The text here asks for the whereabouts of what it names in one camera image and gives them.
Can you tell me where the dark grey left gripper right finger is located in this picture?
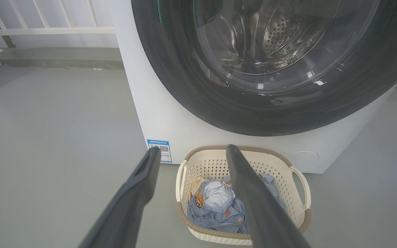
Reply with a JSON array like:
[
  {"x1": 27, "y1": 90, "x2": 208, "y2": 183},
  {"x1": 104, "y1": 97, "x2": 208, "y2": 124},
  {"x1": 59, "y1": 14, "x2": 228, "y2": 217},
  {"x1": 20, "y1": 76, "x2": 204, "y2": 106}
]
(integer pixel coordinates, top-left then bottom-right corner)
[{"x1": 226, "y1": 144, "x2": 311, "y2": 248}]

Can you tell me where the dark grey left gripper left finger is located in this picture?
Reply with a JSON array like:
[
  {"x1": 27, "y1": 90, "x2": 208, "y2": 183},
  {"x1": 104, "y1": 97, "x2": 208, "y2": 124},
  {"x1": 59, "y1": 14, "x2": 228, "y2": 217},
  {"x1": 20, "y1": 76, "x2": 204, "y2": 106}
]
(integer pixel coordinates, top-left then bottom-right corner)
[{"x1": 78, "y1": 146, "x2": 161, "y2": 248}]

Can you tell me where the blue denim garment orange print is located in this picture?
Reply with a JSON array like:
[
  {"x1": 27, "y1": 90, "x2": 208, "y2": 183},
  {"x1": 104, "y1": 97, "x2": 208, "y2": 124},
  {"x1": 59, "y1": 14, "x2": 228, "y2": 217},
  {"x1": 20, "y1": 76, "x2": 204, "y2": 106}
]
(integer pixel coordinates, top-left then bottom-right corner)
[{"x1": 186, "y1": 174, "x2": 287, "y2": 235}]

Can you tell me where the grey garment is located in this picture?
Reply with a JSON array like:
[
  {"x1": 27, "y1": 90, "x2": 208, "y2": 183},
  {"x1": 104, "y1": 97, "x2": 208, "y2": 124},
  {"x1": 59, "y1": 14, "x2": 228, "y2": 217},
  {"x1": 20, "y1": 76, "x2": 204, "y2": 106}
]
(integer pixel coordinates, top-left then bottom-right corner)
[{"x1": 190, "y1": 177, "x2": 206, "y2": 201}]

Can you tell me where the round black washing machine door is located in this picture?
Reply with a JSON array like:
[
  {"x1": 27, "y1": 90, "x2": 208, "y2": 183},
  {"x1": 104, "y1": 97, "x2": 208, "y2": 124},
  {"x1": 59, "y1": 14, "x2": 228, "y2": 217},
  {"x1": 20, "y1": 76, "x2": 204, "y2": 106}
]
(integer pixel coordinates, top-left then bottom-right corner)
[{"x1": 131, "y1": 0, "x2": 397, "y2": 136}]

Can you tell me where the cream perforated laundry basket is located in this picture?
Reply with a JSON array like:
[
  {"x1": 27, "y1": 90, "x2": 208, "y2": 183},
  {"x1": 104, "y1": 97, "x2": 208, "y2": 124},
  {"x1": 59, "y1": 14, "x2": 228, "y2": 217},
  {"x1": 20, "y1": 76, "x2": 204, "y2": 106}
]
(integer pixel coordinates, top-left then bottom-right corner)
[{"x1": 175, "y1": 145, "x2": 312, "y2": 246}]

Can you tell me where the white front-load washing machine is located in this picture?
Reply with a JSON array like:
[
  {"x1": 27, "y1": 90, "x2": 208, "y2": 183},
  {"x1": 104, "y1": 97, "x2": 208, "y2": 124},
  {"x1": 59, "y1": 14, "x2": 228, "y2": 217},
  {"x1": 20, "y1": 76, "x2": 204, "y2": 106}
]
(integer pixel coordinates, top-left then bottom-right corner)
[{"x1": 109, "y1": 0, "x2": 397, "y2": 174}]

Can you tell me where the blue white QR label sticker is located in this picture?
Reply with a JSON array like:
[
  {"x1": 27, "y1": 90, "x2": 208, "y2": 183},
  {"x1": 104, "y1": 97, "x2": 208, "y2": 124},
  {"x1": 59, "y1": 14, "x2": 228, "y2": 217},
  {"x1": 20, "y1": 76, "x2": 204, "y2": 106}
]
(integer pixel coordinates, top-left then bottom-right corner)
[{"x1": 147, "y1": 139, "x2": 172, "y2": 163}]

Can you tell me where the white metal railing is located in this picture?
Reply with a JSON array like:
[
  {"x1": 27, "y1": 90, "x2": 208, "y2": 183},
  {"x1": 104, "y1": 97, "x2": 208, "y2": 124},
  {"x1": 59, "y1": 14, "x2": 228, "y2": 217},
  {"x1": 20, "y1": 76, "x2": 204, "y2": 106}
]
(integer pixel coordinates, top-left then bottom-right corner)
[{"x1": 0, "y1": 0, "x2": 116, "y2": 54}]

